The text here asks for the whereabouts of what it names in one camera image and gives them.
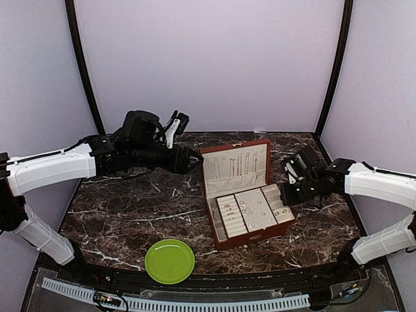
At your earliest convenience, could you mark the brown jewelry box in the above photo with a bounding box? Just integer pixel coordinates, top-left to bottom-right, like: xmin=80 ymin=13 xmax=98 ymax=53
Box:
xmin=200 ymin=140 xmax=296 ymax=251

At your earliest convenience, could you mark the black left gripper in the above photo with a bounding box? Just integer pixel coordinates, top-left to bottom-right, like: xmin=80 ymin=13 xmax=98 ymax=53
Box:
xmin=129 ymin=143 xmax=204 ymax=175

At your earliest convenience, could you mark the jewelry tray brown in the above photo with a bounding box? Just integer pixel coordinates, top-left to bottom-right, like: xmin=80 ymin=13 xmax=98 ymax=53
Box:
xmin=216 ymin=184 xmax=295 ymax=238

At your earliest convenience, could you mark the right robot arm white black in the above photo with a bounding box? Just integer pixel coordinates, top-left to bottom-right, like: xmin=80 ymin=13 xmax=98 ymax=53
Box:
xmin=281 ymin=146 xmax=415 ymax=282

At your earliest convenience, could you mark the green plate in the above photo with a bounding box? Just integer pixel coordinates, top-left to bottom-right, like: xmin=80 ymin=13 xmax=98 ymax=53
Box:
xmin=144 ymin=239 xmax=196 ymax=285

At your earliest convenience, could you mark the left black frame post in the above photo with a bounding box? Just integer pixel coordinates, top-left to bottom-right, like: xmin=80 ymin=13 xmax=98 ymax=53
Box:
xmin=64 ymin=0 xmax=105 ymax=135

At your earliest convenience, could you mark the black frame post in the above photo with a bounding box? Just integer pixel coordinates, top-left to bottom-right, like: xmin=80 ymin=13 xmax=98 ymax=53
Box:
xmin=64 ymin=0 xmax=105 ymax=135
xmin=314 ymin=0 xmax=354 ymax=140

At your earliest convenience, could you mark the right black frame post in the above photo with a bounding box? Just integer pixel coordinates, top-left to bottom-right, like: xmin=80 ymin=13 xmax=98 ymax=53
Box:
xmin=314 ymin=0 xmax=354 ymax=140

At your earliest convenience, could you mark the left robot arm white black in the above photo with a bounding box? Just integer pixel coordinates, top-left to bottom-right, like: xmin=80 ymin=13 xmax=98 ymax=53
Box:
xmin=1 ymin=110 xmax=203 ymax=283

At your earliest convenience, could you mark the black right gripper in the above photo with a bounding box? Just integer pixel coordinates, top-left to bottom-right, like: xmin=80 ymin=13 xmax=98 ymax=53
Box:
xmin=281 ymin=175 xmax=320 ymax=205

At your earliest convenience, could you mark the white slotted cable duct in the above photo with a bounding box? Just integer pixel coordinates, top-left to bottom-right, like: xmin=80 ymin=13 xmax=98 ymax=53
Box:
xmin=41 ymin=278 xmax=310 ymax=311

